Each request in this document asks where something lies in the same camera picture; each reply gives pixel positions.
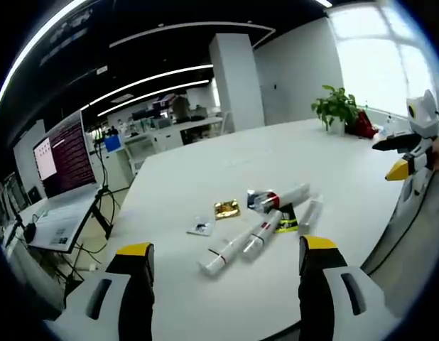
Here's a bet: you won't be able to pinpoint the blue box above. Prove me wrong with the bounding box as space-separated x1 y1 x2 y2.
103 136 122 154

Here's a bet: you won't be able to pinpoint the computer monitor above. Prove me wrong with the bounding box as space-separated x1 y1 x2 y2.
31 119 100 199

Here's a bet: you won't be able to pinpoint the long white red-stripe skincare tube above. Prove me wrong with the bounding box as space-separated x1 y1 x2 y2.
196 222 263 281

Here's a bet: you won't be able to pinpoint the green potted plant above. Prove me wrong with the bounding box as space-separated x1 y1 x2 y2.
310 84 362 136

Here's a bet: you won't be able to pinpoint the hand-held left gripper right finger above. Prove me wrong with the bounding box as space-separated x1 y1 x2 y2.
297 234 399 341

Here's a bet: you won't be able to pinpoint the black monitor cables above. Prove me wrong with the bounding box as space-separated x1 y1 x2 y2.
87 140 123 228

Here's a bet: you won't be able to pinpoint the gold foil skincare packet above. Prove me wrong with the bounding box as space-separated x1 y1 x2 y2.
213 199 244 222

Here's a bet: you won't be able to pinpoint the tilted white stand desk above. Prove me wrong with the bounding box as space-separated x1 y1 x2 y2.
26 186 116 255

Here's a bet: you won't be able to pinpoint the small white skincare sachet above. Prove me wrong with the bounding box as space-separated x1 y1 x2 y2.
185 214 216 237

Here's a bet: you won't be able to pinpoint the black yellow skincare sachet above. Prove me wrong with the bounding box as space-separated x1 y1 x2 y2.
273 205 300 234

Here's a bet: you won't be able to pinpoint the clear plastic bottle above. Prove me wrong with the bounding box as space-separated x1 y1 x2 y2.
377 119 398 140

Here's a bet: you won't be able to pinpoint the person's grey clothing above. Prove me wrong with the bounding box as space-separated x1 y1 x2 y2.
359 169 439 319

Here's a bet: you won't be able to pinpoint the plain white skincare tube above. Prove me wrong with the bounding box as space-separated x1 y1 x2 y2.
297 193 326 232

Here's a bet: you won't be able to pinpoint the red bag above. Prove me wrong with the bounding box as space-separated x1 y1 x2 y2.
346 109 379 139

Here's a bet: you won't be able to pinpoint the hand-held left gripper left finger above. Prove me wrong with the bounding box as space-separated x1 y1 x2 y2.
44 242 156 341

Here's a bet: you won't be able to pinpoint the short white red-label skincare tube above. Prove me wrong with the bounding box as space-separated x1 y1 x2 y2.
240 209 283 261

